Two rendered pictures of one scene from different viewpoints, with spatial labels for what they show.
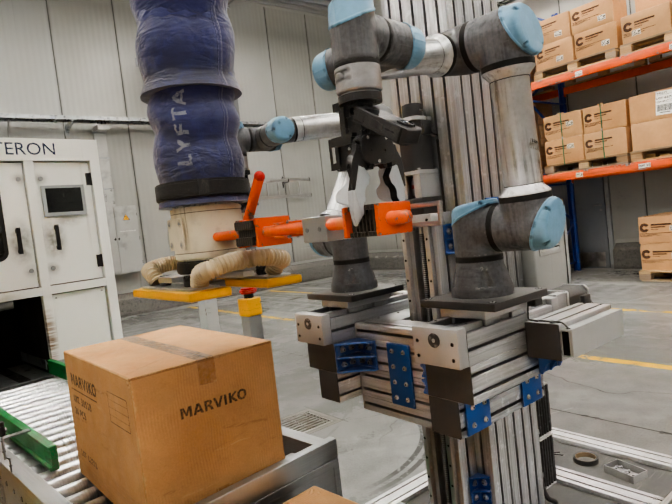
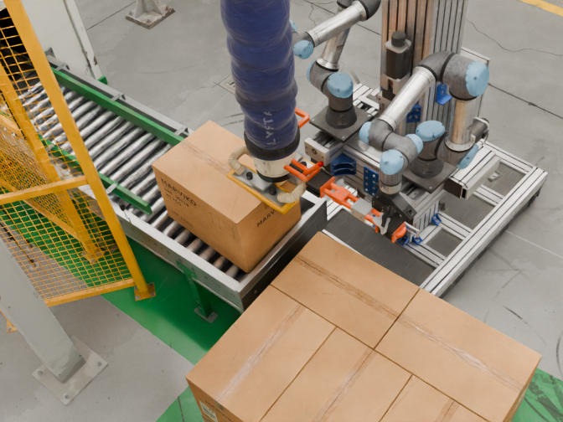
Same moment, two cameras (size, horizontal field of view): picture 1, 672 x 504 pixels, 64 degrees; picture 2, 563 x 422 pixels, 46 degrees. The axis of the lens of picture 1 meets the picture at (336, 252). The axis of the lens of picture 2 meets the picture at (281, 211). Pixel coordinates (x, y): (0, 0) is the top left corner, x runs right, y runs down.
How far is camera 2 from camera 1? 2.06 m
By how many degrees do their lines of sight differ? 47
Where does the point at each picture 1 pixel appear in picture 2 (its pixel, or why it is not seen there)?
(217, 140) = (287, 126)
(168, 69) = (262, 101)
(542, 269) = not seen: hidden behind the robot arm
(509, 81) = (463, 104)
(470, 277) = (420, 167)
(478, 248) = (428, 156)
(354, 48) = (392, 182)
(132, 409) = (238, 234)
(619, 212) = not seen: outside the picture
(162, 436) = (250, 237)
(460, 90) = (434, 34)
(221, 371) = not seen: hidden behind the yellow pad
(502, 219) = (444, 152)
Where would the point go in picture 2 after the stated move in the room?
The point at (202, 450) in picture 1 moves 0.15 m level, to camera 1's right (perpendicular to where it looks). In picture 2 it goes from (266, 234) to (296, 229)
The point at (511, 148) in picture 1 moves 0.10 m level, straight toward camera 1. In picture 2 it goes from (457, 129) to (456, 146)
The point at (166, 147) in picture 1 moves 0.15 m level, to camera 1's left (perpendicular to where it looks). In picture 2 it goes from (259, 133) to (219, 140)
